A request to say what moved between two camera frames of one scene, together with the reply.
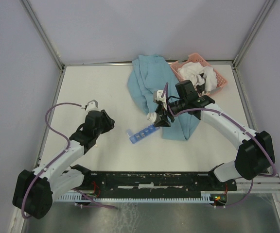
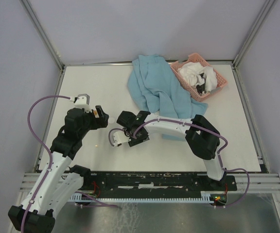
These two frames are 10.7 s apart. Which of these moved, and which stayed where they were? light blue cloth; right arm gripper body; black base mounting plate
Moved: right arm gripper body
Stayed: light blue cloth; black base mounting plate
